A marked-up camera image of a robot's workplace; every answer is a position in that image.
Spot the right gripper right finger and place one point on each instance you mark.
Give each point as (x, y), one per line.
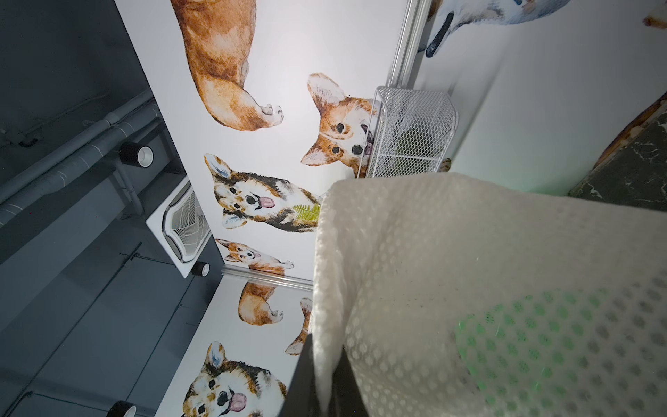
(346, 400)

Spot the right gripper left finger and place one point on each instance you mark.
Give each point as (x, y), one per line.
(301, 400)

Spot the cream mesh laundry bag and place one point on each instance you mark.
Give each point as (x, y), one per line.
(451, 296)

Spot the white flower fern bouquet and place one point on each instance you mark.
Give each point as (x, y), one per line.
(307, 213)

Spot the white ceiling air vent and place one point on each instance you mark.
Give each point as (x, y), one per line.
(181, 228)

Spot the white wire wall basket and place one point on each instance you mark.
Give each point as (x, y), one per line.
(409, 132)

